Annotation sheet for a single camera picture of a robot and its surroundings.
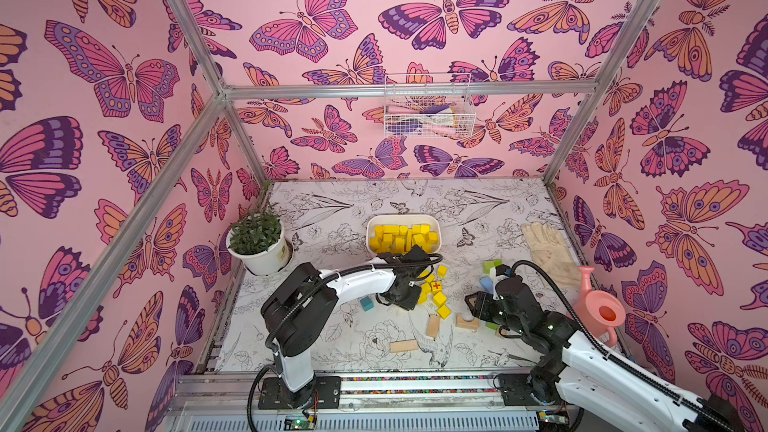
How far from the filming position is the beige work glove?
37.5 inches

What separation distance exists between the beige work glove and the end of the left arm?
0.47m

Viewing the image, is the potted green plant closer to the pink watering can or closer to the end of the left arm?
the end of the left arm

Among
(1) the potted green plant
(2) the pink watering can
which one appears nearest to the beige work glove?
(2) the pink watering can

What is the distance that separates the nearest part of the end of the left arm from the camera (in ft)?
2.16
